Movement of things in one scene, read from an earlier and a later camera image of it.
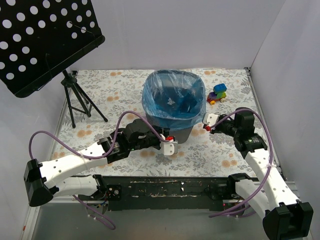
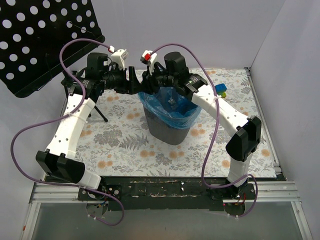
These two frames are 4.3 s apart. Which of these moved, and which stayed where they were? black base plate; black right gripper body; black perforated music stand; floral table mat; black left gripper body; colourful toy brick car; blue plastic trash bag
Moved: black right gripper body; blue plastic trash bag; black left gripper body
Stayed: black perforated music stand; colourful toy brick car; black base plate; floral table mat
